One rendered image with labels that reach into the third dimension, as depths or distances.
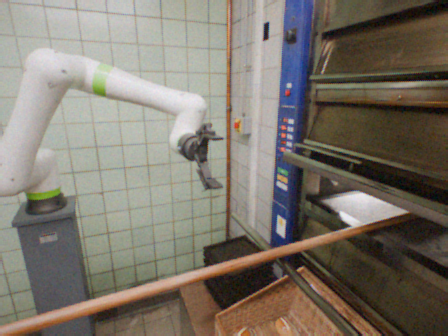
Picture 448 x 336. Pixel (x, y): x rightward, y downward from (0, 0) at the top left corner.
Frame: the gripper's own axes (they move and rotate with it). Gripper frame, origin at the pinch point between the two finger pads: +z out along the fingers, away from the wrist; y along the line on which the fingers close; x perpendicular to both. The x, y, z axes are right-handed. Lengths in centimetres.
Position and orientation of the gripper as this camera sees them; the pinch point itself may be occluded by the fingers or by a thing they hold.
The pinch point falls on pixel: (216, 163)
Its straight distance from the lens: 73.1
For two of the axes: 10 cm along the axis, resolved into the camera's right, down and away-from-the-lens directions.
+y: 0.0, 9.6, 2.9
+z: 3.9, 2.7, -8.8
